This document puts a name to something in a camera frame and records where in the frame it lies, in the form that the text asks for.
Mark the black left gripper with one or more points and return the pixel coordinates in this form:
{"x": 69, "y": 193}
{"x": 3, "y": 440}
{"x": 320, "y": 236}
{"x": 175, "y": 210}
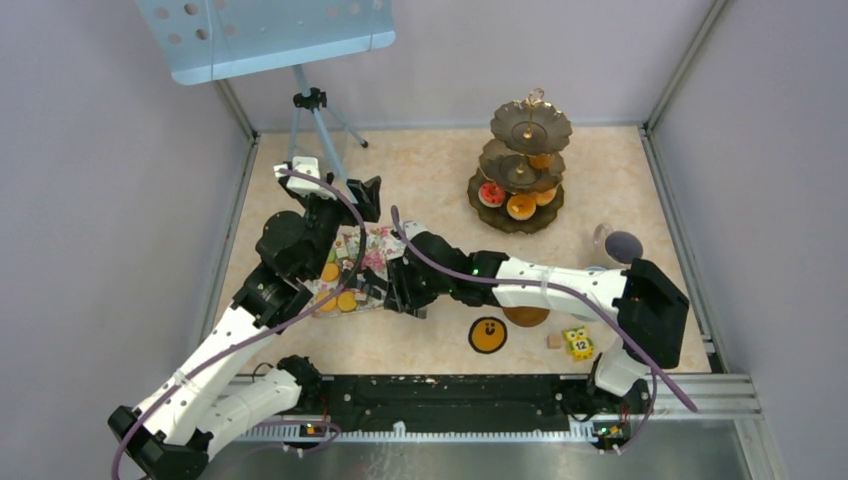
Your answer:
{"x": 367, "y": 196}

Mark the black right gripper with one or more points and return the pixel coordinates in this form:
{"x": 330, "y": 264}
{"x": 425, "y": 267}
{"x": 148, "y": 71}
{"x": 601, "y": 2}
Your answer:
{"x": 401, "y": 296}

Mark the round biscuit cookie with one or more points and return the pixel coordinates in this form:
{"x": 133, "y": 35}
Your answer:
{"x": 330, "y": 272}

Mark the red sprinkled donut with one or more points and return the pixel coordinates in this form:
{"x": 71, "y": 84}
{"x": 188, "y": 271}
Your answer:
{"x": 491, "y": 195}

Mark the orange fruit tart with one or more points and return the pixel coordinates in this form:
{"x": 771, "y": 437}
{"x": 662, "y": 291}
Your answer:
{"x": 521, "y": 207}

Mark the round golden bun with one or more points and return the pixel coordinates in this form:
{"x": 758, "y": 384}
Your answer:
{"x": 545, "y": 198}

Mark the brown croissant pastry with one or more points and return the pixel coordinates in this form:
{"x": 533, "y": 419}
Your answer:
{"x": 541, "y": 162}

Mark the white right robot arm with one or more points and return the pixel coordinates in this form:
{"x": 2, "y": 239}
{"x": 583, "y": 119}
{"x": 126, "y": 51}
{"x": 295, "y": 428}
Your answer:
{"x": 640, "y": 303}

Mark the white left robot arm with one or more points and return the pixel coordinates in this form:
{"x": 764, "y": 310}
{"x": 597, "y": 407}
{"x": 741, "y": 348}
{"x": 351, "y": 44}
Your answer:
{"x": 176, "y": 431}

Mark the floral serving tray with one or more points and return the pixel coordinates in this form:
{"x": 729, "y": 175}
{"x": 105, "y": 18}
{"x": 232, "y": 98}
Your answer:
{"x": 371, "y": 282}

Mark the smiley face coaster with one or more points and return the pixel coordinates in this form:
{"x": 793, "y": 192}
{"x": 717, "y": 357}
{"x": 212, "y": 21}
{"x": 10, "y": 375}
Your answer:
{"x": 487, "y": 335}

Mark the brown round saucer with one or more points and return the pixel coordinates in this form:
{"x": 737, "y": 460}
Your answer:
{"x": 526, "y": 317}

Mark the three-tier smoked glass stand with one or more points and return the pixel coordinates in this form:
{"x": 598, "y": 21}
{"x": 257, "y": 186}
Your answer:
{"x": 520, "y": 129}

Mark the small wooden cube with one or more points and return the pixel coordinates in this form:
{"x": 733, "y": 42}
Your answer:
{"x": 554, "y": 342}

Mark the owl number block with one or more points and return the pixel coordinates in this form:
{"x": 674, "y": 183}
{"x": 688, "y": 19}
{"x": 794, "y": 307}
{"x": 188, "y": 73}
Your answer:
{"x": 578, "y": 343}

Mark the light blue music stand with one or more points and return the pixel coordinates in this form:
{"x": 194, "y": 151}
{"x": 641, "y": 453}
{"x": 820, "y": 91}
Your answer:
{"x": 207, "y": 41}

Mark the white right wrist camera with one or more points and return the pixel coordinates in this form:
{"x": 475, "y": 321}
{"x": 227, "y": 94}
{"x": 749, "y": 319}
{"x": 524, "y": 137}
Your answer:
{"x": 413, "y": 228}

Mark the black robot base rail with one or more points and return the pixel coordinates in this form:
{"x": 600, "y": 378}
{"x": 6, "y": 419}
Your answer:
{"x": 465, "y": 404}

